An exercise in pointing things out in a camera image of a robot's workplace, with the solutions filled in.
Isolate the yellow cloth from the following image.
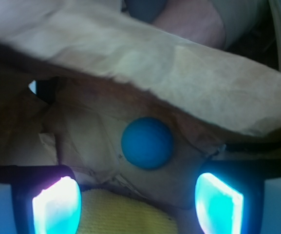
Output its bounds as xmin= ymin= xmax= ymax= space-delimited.
xmin=77 ymin=189 xmax=178 ymax=234

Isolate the blue ball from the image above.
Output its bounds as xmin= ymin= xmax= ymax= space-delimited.
xmin=121 ymin=117 xmax=174 ymax=170

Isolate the brown paper bag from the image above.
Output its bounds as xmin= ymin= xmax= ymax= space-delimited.
xmin=0 ymin=0 xmax=281 ymax=208

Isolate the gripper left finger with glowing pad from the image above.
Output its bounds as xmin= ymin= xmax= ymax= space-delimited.
xmin=0 ymin=165 xmax=81 ymax=234

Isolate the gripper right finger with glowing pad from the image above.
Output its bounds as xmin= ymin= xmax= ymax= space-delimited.
xmin=195 ymin=159 xmax=281 ymax=234

